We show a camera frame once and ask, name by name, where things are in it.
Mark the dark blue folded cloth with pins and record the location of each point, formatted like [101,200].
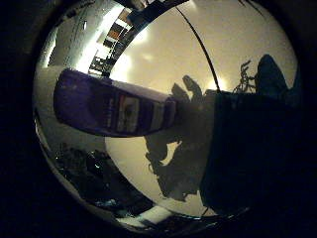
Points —
[251,148]

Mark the purple spray bottle with label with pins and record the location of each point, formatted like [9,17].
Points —
[112,105]

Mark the wooden shelf rack with boxes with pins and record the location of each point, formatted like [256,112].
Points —
[112,39]

